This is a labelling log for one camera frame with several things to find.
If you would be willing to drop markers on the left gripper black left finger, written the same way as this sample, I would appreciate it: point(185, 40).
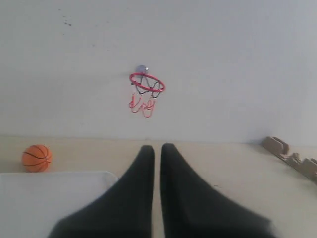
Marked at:
point(124, 211)

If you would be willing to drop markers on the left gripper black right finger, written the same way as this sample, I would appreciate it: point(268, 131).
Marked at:
point(191, 208)

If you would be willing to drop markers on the small orange basketball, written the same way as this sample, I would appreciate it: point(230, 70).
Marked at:
point(36, 158)

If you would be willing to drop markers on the red mini basketball hoop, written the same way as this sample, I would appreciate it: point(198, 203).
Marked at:
point(145, 91)

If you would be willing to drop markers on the white plastic tray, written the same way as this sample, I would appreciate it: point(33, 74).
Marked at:
point(32, 203)

